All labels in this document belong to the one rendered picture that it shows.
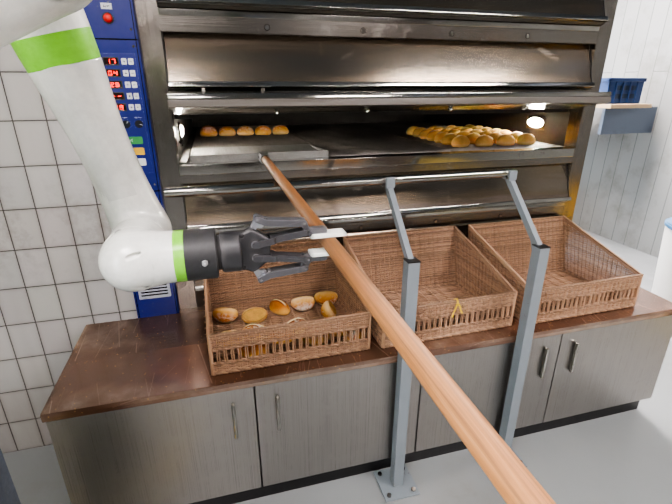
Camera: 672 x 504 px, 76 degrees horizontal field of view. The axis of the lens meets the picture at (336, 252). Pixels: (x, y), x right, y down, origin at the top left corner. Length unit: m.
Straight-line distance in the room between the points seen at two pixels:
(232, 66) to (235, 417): 1.21
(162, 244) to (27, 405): 1.59
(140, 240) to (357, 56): 1.26
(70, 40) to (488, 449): 0.78
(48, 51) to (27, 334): 1.44
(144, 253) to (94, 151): 0.20
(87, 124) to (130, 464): 1.14
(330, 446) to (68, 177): 1.35
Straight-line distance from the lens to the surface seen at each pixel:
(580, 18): 2.27
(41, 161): 1.83
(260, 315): 1.71
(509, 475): 0.40
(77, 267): 1.92
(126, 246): 0.78
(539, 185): 2.32
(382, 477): 1.94
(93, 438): 1.61
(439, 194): 2.02
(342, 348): 1.54
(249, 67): 1.72
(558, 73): 2.26
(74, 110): 0.84
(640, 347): 2.31
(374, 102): 1.67
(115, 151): 0.85
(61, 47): 0.83
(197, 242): 0.77
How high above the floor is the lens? 1.46
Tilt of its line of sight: 21 degrees down
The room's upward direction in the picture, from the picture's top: straight up
